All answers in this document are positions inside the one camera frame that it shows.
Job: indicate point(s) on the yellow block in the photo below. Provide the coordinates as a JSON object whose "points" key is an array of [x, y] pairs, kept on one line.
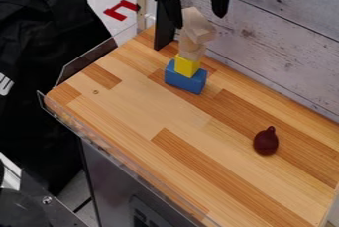
{"points": [[186, 66]]}

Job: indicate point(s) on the small wooden block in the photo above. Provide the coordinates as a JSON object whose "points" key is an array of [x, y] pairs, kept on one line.
{"points": [[192, 50]]}

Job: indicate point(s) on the dark red toy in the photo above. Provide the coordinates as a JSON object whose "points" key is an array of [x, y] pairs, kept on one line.
{"points": [[265, 142]]}

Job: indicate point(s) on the black upright bracket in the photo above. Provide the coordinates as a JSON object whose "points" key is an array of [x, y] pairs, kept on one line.
{"points": [[164, 34]]}

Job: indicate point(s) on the rectangular wooden block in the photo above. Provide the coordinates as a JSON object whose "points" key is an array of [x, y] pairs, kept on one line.
{"points": [[197, 26]]}

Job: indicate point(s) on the red bracket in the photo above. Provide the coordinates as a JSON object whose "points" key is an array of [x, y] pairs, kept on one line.
{"points": [[119, 10]]}

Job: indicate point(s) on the black bag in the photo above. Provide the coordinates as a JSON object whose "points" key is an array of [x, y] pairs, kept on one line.
{"points": [[39, 59]]}

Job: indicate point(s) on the blue block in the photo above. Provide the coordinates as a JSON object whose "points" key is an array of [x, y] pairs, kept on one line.
{"points": [[185, 82]]}

